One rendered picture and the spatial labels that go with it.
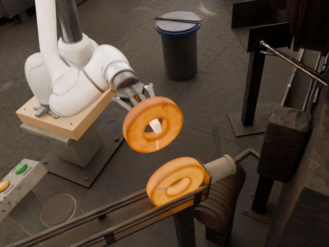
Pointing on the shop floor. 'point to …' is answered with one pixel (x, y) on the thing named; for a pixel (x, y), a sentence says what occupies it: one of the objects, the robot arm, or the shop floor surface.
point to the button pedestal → (24, 198)
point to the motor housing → (221, 207)
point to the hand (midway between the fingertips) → (152, 120)
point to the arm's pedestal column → (83, 156)
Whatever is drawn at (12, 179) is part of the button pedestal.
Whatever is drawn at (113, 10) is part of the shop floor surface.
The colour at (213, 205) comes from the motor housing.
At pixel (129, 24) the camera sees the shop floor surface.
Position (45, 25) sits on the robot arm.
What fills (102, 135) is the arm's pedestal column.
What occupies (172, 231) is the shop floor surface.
